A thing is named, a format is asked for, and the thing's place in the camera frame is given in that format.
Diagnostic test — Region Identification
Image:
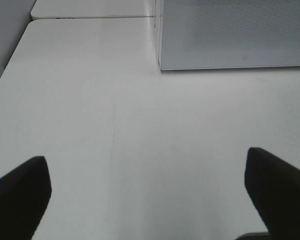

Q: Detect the white microwave door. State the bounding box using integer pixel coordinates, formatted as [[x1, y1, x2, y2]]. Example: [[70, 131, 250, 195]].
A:
[[156, 0, 300, 70]]

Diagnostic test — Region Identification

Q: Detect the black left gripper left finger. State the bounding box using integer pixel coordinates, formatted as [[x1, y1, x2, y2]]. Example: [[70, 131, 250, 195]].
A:
[[0, 156, 52, 240]]

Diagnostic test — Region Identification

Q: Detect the white microwave oven body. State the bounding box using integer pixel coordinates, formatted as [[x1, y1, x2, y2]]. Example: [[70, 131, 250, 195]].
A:
[[148, 0, 163, 68]]

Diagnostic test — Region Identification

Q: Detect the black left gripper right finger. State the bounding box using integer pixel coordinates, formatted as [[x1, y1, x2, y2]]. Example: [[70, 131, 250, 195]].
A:
[[244, 147, 300, 240]]

